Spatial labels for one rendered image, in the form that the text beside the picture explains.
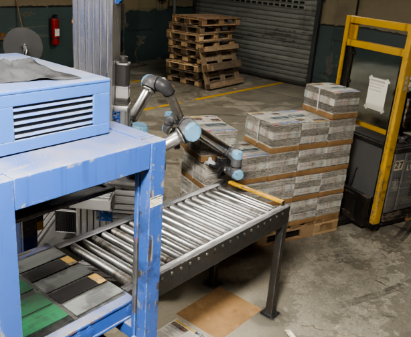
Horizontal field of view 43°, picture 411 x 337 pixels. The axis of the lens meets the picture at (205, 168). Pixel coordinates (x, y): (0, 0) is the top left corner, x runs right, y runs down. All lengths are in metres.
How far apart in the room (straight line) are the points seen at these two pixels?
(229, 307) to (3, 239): 2.32
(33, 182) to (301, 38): 10.04
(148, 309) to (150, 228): 0.37
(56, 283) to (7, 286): 0.78
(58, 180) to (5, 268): 0.29
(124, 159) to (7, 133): 0.38
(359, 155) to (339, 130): 0.73
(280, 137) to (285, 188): 0.46
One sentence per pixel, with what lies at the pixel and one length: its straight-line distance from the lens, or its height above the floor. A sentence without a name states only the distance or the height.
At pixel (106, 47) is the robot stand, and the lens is 3.40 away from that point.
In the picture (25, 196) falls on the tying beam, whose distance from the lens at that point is 1.57.
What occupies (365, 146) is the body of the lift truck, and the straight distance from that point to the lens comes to 5.09.
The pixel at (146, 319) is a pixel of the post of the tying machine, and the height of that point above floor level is 0.80.
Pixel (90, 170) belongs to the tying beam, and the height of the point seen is 1.51.
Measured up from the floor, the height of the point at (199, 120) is 1.07.
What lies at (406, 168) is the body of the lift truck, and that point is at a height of 0.58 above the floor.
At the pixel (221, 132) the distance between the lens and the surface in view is 3.75.
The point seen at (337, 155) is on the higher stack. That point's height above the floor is 0.74.
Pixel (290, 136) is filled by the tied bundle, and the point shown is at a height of 0.96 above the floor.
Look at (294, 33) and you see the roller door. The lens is 11.43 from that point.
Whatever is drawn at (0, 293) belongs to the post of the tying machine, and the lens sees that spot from 1.65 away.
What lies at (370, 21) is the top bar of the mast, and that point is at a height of 1.82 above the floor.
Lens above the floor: 2.12
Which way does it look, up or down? 21 degrees down
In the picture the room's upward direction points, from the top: 4 degrees clockwise
